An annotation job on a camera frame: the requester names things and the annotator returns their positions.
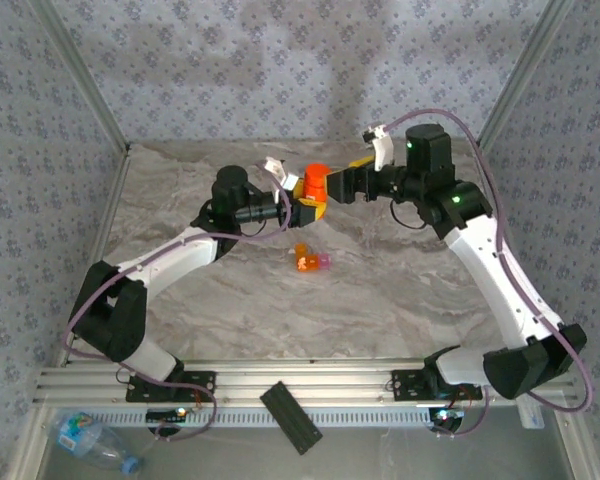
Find small controller board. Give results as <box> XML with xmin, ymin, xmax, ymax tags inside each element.
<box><xmin>428</xmin><ymin>407</ymin><xmax>467</xmax><ymax>432</ymax></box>
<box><xmin>146</xmin><ymin>407</ymin><xmax>189</xmax><ymax>425</ymax></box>

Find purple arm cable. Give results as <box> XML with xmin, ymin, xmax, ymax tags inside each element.
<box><xmin>384</xmin><ymin>108</ymin><xmax>594</xmax><ymax>439</ymax></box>
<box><xmin>62</xmin><ymin>169</ymin><xmax>294</xmax><ymax>444</ymax></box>

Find aluminum frame post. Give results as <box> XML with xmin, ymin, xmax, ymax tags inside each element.
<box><xmin>27</xmin><ymin>0</ymin><xmax>132</xmax><ymax>154</ymax></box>
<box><xmin>474</xmin><ymin>0</ymin><xmax>576</xmax><ymax>151</ymax></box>

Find orange and pink pill organizer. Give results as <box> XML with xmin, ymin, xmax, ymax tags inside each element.
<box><xmin>293</xmin><ymin>242</ymin><xmax>333</xmax><ymax>274</ymax></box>

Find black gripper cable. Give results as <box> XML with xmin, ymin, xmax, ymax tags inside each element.
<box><xmin>238</xmin><ymin>218</ymin><xmax>270</xmax><ymax>238</ymax></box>
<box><xmin>389</xmin><ymin>199</ymin><xmax>430</xmax><ymax>232</ymax></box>

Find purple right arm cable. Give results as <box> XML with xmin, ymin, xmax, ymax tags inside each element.
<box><xmin>384</xmin><ymin>108</ymin><xmax>594</xmax><ymax>439</ymax></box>

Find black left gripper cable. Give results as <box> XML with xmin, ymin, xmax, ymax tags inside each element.
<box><xmin>238</xmin><ymin>218</ymin><xmax>270</xmax><ymax>238</ymax></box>

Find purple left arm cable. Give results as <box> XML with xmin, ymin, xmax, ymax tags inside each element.
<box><xmin>62</xmin><ymin>169</ymin><xmax>294</xmax><ymax>444</ymax></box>

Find clear plastic water bottle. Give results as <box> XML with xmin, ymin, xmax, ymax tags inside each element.
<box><xmin>48</xmin><ymin>409</ymin><xmax>147</xmax><ymax>476</ymax></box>

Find black slotted bar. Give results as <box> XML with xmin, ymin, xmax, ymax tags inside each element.
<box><xmin>258</xmin><ymin>379</ymin><xmax>325</xmax><ymax>456</ymax></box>

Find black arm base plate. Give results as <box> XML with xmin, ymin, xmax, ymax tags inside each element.
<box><xmin>126</xmin><ymin>370</ymin><xmax>217</xmax><ymax>403</ymax></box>
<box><xmin>390</xmin><ymin>369</ymin><xmax>484</xmax><ymax>401</ymax></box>

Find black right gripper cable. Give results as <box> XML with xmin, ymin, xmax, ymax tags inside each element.
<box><xmin>389</xmin><ymin>199</ymin><xmax>430</xmax><ymax>232</ymax></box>

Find white slotted cable duct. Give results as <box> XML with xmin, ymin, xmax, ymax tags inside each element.
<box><xmin>84</xmin><ymin>405</ymin><xmax>434</xmax><ymax>430</ymax></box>

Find clear plastic case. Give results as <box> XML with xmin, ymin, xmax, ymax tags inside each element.
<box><xmin>517</xmin><ymin>397</ymin><xmax>546</xmax><ymax>431</ymax></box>

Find aluminum frame base rail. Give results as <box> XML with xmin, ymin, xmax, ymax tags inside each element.
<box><xmin>32</xmin><ymin>357</ymin><xmax>579</xmax><ymax>407</ymax></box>

